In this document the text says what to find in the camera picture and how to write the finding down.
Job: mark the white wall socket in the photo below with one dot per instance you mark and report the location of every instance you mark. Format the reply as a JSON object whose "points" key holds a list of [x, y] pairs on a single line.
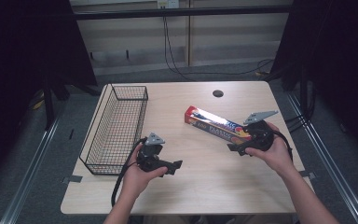
{"points": [[167, 3]]}

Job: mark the grey tape piece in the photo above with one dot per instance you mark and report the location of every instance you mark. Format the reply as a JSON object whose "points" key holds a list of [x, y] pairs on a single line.
{"points": [[307, 174], [72, 179]]}

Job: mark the black horizontal metal bar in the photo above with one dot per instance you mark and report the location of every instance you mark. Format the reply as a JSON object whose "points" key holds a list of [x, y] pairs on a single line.
{"points": [[180, 12]]}

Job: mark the person's right hand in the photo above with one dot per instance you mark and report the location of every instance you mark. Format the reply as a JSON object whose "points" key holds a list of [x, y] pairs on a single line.
{"points": [[275, 152]]}

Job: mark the dark curtain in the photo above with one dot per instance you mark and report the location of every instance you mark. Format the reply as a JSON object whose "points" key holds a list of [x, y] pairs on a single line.
{"points": [[21, 62], [338, 62]]}

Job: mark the black metal stand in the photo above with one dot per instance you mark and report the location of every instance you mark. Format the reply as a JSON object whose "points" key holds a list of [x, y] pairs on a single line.
{"points": [[49, 105]]}

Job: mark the person's left hand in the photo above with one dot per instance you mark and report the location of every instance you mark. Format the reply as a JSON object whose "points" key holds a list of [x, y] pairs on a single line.
{"points": [[138, 179]]}

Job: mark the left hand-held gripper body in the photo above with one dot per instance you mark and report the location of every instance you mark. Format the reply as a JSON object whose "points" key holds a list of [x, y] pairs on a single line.
{"points": [[149, 155]]}

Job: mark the long colourful plastic wrap box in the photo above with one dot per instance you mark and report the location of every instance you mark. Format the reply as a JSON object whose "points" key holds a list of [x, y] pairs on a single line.
{"points": [[213, 124]]}

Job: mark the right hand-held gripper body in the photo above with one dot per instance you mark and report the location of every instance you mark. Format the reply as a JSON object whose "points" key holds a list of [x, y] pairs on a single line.
{"points": [[259, 133]]}

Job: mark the metal floor rail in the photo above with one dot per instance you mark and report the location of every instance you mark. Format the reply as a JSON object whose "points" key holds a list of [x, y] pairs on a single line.
{"points": [[28, 177], [332, 168]]}

